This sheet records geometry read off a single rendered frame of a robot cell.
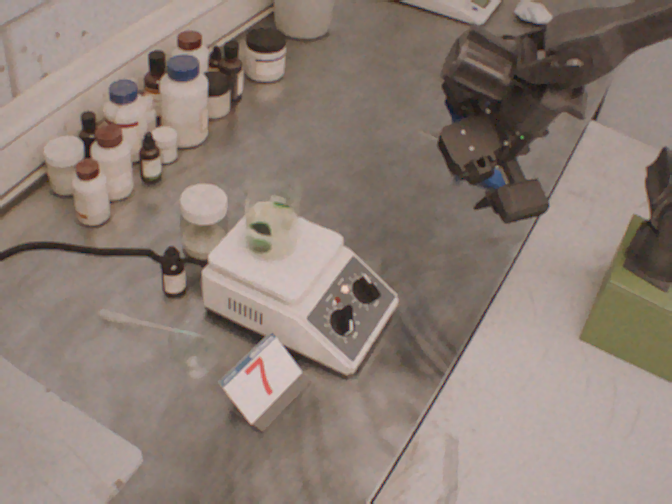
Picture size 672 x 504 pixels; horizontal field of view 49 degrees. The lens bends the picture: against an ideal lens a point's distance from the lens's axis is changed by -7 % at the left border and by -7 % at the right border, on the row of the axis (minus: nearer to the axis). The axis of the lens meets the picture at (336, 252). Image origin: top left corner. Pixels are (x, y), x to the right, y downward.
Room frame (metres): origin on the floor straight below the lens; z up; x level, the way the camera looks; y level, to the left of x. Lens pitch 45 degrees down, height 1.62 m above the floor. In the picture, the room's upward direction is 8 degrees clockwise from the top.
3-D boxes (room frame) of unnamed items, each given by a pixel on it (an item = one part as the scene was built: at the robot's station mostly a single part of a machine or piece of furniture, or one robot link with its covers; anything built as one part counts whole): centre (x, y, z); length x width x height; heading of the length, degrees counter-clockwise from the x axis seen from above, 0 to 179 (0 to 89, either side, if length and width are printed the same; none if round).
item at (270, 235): (0.63, 0.07, 1.03); 0.07 x 0.06 x 0.08; 38
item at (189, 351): (0.53, 0.15, 0.91); 0.06 x 0.06 x 0.02
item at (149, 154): (0.83, 0.28, 0.94); 0.03 x 0.03 x 0.08
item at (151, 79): (0.98, 0.31, 0.95); 0.04 x 0.04 x 0.11
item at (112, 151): (0.79, 0.32, 0.95); 0.06 x 0.06 x 0.10
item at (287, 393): (0.49, 0.05, 0.92); 0.09 x 0.06 x 0.04; 150
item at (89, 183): (0.73, 0.33, 0.94); 0.05 x 0.05 x 0.09
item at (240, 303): (0.62, 0.04, 0.94); 0.22 x 0.13 x 0.08; 68
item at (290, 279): (0.63, 0.07, 0.98); 0.12 x 0.12 x 0.01; 68
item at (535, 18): (1.51, -0.34, 0.92); 0.08 x 0.08 x 0.04; 70
